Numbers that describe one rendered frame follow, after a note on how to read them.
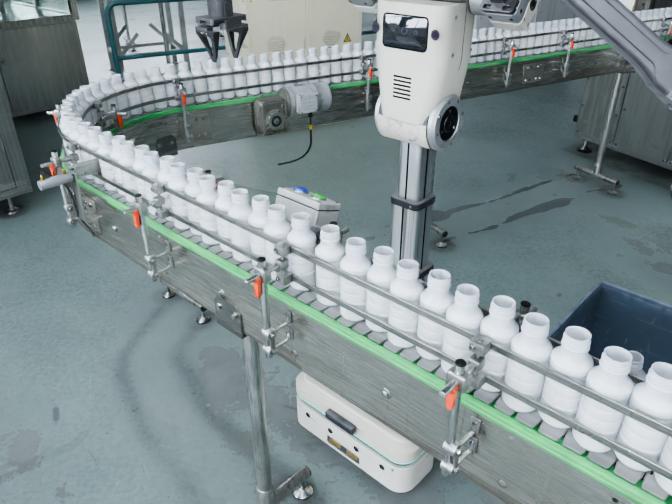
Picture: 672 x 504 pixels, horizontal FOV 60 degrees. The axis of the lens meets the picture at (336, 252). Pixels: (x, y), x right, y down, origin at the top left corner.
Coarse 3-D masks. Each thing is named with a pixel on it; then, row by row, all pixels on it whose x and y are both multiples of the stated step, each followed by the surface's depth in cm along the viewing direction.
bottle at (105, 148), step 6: (102, 132) 163; (108, 132) 163; (102, 138) 161; (108, 138) 161; (102, 144) 162; (108, 144) 162; (102, 150) 162; (108, 150) 162; (108, 156) 162; (102, 162) 163; (102, 168) 165; (108, 168) 164; (102, 174) 166; (108, 174) 165; (114, 180) 166; (108, 186) 167
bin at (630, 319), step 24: (600, 288) 135; (576, 312) 126; (600, 312) 138; (624, 312) 134; (648, 312) 130; (552, 336) 119; (600, 336) 140; (624, 336) 136; (648, 336) 132; (648, 360) 134
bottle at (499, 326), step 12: (492, 300) 91; (504, 300) 92; (492, 312) 91; (504, 312) 89; (480, 324) 93; (492, 324) 91; (504, 324) 90; (516, 324) 92; (492, 336) 91; (504, 336) 90; (492, 360) 93; (504, 360) 93; (492, 372) 94; (504, 372) 94
